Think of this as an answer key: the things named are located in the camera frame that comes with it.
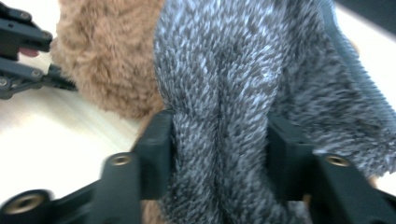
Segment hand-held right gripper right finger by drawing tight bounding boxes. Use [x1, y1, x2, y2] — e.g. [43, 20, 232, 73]
[267, 113, 396, 224]

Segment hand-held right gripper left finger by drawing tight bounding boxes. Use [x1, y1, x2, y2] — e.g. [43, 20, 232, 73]
[90, 108, 176, 224]

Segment brown teddy bear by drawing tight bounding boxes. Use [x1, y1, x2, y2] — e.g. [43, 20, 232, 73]
[49, 0, 167, 224]

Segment grey knitted cloth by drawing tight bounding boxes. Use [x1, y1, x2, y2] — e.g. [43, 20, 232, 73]
[153, 0, 396, 224]

